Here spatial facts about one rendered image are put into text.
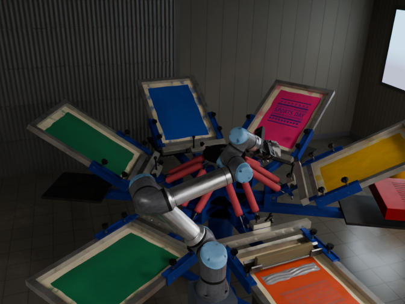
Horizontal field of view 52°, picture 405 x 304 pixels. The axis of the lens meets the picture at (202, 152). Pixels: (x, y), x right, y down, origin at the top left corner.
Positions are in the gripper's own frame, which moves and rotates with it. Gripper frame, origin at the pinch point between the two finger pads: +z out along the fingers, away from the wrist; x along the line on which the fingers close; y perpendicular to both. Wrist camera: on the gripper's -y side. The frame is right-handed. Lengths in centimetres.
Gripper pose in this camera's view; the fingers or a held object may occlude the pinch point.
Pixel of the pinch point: (274, 151)
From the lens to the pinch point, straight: 204.9
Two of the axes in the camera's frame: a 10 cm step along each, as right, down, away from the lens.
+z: 6.1, 2.5, 7.5
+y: 1.7, 8.9, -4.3
